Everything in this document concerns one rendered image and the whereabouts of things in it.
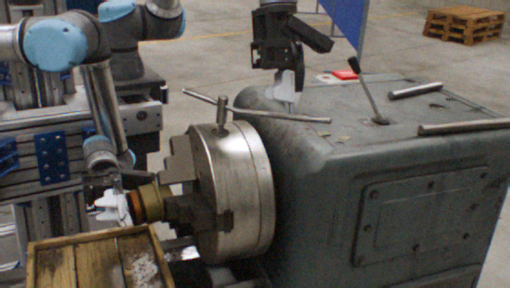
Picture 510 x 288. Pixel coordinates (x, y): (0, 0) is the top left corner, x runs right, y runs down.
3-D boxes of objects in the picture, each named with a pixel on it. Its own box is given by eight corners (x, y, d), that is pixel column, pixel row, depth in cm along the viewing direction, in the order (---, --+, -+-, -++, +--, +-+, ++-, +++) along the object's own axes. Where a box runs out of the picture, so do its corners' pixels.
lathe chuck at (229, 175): (211, 201, 131) (218, 97, 115) (252, 287, 107) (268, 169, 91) (178, 207, 128) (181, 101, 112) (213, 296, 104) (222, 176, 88)
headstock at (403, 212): (387, 178, 165) (409, 68, 149) (497, 265, 126) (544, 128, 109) (223, 205, 144) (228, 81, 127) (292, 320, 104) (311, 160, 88)
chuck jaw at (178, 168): (205, 180, 112) (197, 131, 114) (209, 177, 107) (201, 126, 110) (158, 187, 108) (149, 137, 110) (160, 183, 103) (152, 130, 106)
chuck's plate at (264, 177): (223, 200, 133) (231, 97, 117) (267, 283, 108) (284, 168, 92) (211, 201, 131) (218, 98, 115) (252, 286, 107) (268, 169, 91)
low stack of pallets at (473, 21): (455, 28, 897) (462, 5, 879) (502, 37, 841) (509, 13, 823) (420, 36, 820) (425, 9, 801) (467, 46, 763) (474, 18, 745)
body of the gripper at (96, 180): (86, 216, 105) (82, 189, 115) (127, 210, 108) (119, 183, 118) (83, 186, 102) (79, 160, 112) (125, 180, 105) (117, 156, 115)
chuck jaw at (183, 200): (213, 187, 105) (231, 208, 95) (214, 208, 107) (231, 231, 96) (163, 194, 101) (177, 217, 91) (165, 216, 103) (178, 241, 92)
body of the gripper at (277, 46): (251, 72, 96) (247, 10, 94) (290, 70, 99) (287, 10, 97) (266, 71, 89) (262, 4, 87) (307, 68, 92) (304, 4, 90)
